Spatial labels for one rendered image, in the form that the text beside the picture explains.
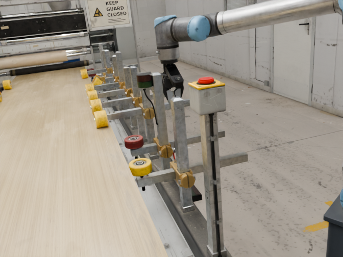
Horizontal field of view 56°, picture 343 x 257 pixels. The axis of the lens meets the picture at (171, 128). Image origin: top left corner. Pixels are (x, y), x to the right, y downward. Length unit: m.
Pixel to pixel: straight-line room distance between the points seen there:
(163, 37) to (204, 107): 0.59
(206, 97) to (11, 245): 0.59
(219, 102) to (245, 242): 1.50
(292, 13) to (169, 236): 0.90
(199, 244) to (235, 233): 1.18
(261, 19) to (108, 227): 0.88
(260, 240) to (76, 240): 1.53
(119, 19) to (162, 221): 2.81
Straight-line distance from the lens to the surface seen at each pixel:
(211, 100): 0.79
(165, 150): 1.34
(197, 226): 1.16
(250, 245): 2.18
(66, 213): 0.97
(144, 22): 10.38
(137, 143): 1.35
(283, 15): 1.25
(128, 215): 0.89
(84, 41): 3.80
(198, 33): 1.24
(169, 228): 1.30
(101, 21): 3.78
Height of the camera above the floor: 1.39
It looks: 20 degrees down
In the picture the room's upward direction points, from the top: 6 degrees counter-clockwise
